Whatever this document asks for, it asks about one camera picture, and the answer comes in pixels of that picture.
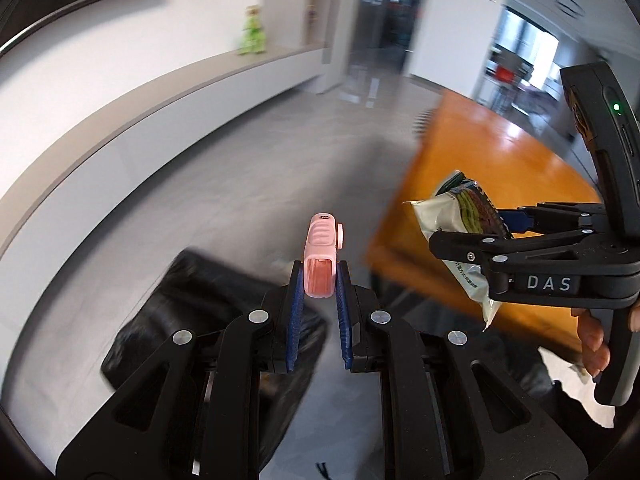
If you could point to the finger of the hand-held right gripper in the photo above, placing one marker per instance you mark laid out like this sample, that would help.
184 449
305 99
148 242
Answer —
515 220
525 247

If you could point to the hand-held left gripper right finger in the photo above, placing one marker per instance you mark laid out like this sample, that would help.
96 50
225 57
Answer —
344 310

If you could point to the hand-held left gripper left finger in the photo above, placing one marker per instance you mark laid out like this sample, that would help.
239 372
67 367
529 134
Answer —
296 310

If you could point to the small pink plastic device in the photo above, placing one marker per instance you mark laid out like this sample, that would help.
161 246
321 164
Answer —
320 260

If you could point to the green snack packet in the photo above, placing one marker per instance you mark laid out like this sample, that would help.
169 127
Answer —
450 210

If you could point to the black trash bag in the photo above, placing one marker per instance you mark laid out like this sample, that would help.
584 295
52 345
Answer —
200 290

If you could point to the person's right hand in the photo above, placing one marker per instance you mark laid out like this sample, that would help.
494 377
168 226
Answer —
592 337

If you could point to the long white low cabinet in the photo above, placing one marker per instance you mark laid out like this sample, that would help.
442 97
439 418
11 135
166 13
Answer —
150 125

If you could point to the grey open shelf unit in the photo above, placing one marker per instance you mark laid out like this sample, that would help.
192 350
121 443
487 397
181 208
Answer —
320 25

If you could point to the green toy dinosaur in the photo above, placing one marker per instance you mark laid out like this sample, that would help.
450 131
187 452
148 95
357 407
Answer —
252 35

